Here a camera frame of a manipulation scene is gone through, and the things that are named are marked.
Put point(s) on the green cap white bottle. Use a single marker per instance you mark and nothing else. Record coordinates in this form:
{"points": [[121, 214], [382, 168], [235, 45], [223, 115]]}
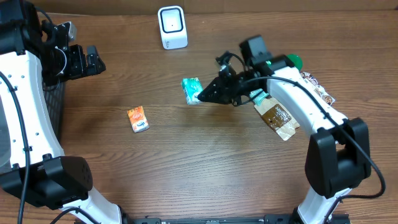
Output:
{"points": [[296, 60]]}

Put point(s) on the grey plastic shopping basket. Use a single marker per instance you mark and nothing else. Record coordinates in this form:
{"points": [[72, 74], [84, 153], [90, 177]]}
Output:
{"points": [[54, 101]]}

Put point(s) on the beige clear plastic pouch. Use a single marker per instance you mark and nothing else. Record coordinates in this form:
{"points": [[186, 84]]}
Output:
{"points": [[278, 118]]}

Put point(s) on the white barcode scanner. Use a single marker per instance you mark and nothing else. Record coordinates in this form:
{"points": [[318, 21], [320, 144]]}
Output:
{"points": [[173, 30]]}

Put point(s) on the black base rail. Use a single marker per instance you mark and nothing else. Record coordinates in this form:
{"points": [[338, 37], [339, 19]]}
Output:
{"points": [[217, 220]]}

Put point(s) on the teal Kleenex tissue pack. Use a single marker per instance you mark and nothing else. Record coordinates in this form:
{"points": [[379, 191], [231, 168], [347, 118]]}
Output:
{"points": [[192, 88]]}

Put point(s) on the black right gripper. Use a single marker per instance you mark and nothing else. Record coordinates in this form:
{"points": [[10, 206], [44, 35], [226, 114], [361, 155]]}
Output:
{"points": [[224, 94]]}

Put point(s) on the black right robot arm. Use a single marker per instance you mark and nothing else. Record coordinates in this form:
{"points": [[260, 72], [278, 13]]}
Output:
{"points": [[338, 150]]}

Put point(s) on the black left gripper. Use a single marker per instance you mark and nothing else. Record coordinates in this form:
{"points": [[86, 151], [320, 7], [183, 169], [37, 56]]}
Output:
{"points": [[80, 58]]}

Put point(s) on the green toilet tissue wipes pack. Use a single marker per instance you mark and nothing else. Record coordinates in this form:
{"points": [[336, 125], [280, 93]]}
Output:
{"points": [[258, 96]]}

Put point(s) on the orange red tissue pack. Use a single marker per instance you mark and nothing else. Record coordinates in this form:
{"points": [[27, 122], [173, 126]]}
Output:
{"points": [[138, 119]]}

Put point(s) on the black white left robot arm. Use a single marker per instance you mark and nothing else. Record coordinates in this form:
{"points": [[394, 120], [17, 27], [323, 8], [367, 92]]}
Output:
{"points": [[36, 57]]}

